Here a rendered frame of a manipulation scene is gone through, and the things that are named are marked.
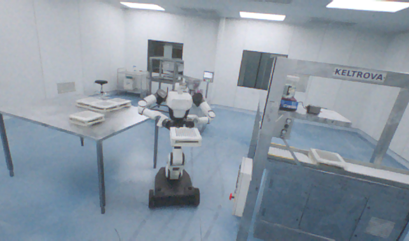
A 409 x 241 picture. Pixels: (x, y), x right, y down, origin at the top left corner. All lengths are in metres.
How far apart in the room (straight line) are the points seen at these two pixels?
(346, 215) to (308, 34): 5.65
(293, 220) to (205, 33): 6.08
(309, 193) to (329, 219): 0.30
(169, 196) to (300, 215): 1.35
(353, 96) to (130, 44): 7.56
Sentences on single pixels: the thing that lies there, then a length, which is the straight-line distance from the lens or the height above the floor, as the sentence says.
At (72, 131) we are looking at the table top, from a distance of 2.30.
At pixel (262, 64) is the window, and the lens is 6.94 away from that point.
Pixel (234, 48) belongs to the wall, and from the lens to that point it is 6.98.
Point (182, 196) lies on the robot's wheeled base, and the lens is 2.46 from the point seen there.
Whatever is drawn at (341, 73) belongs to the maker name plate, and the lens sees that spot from 1.04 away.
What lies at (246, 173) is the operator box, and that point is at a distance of 1.02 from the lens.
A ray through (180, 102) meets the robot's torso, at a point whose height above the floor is 1.20.
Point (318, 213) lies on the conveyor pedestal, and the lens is 2.26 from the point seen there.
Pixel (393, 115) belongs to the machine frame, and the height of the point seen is 1.43.
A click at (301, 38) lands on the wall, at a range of 7.08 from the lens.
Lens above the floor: 1.73
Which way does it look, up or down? 18 degrees down
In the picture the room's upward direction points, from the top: 7 degrees clockwise
